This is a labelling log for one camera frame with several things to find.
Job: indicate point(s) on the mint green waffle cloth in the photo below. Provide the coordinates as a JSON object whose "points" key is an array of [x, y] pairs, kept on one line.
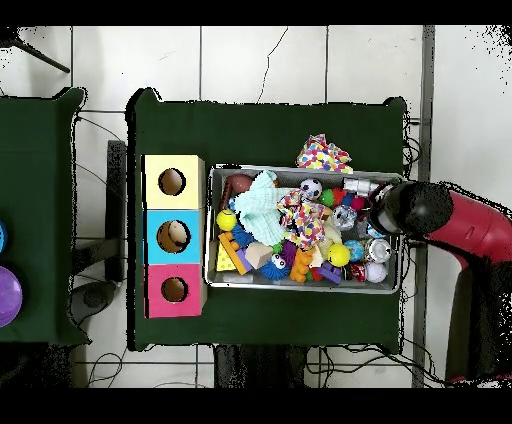
{"points": [[260, 212]]}

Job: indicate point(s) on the colourful polka dot cloth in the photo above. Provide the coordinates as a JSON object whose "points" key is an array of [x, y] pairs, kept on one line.
{"points": [[304, 220], [324, 156]]}

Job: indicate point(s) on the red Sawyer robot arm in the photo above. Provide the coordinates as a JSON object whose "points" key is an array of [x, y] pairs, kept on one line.
{"points": [[472, 228]]}

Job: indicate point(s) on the wooden box with three holes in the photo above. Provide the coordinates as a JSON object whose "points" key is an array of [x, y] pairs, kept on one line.
{"points": [[188, 188]]}

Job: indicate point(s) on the small brown football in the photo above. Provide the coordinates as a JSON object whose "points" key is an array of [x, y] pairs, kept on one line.
{"points": [[242, 184]]}

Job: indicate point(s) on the plain wooden block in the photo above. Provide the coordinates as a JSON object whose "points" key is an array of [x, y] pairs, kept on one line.
{"points": [[258, 255]]}

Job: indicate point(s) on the small soccer ball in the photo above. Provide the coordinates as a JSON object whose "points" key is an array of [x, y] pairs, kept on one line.
{"points": [[310, 188]]}

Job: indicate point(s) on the dark green tablecloth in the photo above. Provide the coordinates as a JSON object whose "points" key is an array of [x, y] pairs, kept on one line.
{"points": [[40, 132], [260, 136]]}

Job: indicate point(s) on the silver toy robot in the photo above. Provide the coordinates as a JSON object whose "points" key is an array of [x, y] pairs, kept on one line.
{"points": [[358, 186]]}

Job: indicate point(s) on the blue patterned ball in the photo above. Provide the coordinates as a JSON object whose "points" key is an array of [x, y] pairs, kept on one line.
{"points": [[354, 250]]}

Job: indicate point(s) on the white toy baseball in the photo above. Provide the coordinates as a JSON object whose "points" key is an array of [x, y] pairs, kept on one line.
{"points": [[376, 272]]}

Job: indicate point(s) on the blue plastic bowl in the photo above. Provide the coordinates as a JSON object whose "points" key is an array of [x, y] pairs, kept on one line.
{"points": [[2, 236]]}

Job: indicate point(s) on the purple plastic bowl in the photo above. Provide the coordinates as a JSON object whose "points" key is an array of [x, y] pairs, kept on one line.
{"points": [[10, 296]]}

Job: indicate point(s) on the black tripod leg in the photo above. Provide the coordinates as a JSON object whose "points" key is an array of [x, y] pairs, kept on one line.
{"points": [[40, 56]]}

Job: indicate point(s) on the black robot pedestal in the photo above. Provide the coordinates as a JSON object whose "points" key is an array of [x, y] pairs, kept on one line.
{"points": [[256, 368]]}

